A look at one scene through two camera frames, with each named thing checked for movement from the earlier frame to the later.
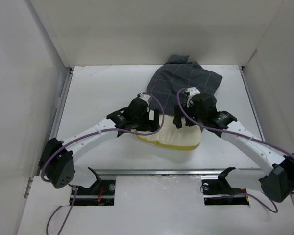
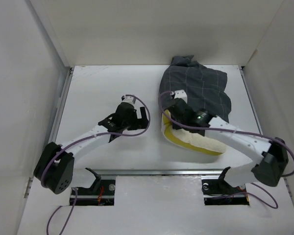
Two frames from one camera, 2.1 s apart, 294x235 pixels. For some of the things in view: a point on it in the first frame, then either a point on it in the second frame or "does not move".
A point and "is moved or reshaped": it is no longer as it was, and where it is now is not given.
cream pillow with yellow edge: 185,137 is moved or reshaped
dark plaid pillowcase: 177,73 is moved or reshaped
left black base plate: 101,193 does not move
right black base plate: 219,192 does not move
